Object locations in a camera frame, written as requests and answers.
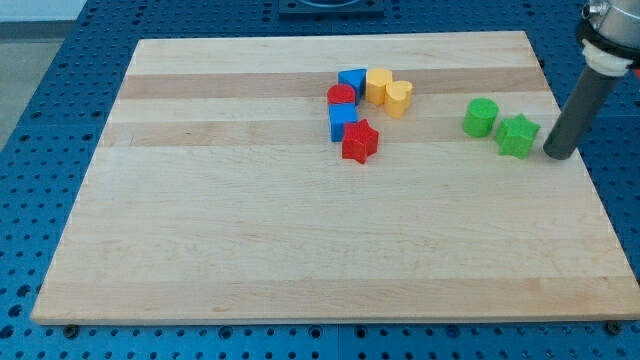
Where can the green star block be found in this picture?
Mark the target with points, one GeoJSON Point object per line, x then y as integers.
{"type": "Point", "coordinates": [515, 136]}

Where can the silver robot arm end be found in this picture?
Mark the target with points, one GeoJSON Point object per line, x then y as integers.
{"type": "Point", "coordinates": [612, 26]}

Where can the red star block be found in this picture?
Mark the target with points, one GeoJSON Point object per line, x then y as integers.
{"type": "Point", "coordinates": [360, 140]}

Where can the blue cube block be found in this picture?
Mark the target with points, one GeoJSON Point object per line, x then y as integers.
{"type": "Point", "coordinates": [339, 116]}

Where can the red cylinder block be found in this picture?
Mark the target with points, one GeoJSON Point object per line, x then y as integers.
{"type": "Point", "coordinates": [340, 94]}

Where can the wooden board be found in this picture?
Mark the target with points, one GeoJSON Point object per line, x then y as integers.
{"type": "Point", "coordinates": [215, 195]}

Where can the blue triangle block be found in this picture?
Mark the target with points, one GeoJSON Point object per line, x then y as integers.
{"type": "Point", "coordinates": [356, 78]}

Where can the yellow heart block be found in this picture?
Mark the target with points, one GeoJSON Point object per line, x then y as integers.
{"type": "Point", "coordinates": [398, 96]}

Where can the green cylinder block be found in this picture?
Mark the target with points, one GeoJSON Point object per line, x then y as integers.
{"type": "Point", "coordinates": [479, 117]}

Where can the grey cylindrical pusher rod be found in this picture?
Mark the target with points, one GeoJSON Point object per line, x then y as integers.
{"type": "Point", "coordinates": [606, 64]}

